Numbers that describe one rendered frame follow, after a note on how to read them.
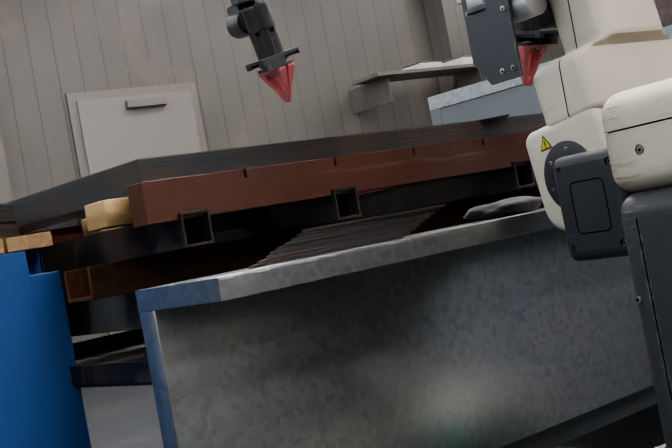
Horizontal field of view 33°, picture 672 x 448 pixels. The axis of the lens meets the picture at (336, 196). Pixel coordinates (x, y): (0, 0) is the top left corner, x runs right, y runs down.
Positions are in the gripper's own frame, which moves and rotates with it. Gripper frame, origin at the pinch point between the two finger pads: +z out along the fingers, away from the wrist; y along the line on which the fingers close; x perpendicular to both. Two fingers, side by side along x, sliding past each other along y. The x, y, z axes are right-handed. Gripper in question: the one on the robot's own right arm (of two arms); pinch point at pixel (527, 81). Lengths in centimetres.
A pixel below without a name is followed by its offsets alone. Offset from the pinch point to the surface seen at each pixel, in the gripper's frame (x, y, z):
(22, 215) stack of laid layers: -79, -45, 18
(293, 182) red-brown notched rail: -55, -2, 12
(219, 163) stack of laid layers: -65, -7, 9
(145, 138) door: 322, -660, 67
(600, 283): 11.1, 7.7, 38.7
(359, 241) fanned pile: -55, 13, 20
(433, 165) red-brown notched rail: -23.4, -1.9, 13.1
